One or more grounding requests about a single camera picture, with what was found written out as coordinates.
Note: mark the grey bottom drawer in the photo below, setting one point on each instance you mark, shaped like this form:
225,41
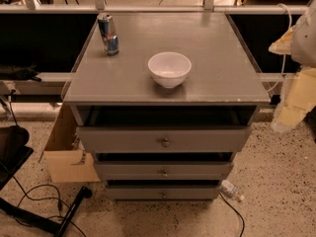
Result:
163,192

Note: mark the white bowl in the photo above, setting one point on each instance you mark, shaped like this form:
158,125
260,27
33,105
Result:
169,69

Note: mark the grey top drawer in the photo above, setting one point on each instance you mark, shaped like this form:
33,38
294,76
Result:
157,140

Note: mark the cardboard box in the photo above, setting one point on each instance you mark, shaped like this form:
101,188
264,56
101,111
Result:
67,160

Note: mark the grey drawer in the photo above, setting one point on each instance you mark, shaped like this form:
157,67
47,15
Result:
163,192
157,140
146,170

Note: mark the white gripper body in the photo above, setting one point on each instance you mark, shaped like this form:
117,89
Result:
304,43

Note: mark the black chair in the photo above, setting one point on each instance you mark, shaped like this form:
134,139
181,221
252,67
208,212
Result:
14,151

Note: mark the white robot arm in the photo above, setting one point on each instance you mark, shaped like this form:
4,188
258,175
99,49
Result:
299,41

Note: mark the blue silver drink can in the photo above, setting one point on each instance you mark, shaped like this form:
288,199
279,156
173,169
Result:
108,33

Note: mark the grey drawer cabinet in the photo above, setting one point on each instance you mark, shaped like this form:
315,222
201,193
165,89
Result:
222,90

